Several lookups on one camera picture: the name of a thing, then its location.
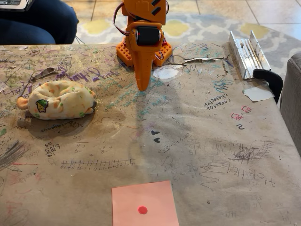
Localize base servo cable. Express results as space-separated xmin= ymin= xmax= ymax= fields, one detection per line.
xmin=154 ymin=35 xmax=166 ymax=61

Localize pink sticky note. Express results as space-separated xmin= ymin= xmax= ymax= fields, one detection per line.
xmin=111 ymin=180 xmax=180 ymax=226

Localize grey fabric sofa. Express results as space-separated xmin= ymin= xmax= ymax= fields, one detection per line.
xmin=279 ymin=52 xmax=301 ymax=156

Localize grey yellow patterned rug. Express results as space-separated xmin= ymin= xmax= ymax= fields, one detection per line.
xmin=70 ymin=13 xmax=301 ymax=78

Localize person's legs in blue jeans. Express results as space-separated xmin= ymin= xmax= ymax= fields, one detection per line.
xmin=0 ymin=0 xmax=80 ymax=46

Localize aluminium channel profile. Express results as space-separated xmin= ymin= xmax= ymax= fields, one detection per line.
xmin=229 ymin=30 xmax=272 ymax=80

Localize white patterned plush toy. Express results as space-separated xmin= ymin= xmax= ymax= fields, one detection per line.
xmin=16 ymin=80 xmax=97 ymax=121

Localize brown scribbled paper table cover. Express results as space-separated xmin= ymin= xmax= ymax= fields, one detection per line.
xmin=0 ymin=42 xmax=301 ymax=226

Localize black curved clamp handle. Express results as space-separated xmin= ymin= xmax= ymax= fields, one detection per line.
xmin=252 ymin=68 xmax=284 ymax=105

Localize gripper servo cable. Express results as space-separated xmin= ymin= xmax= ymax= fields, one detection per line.
xmin=112 ymin=2 xmax=129 ymax=37

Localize silver laptop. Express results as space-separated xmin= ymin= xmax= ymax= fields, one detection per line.
xmin=0 ymin=0 xmax=34 ymax=12

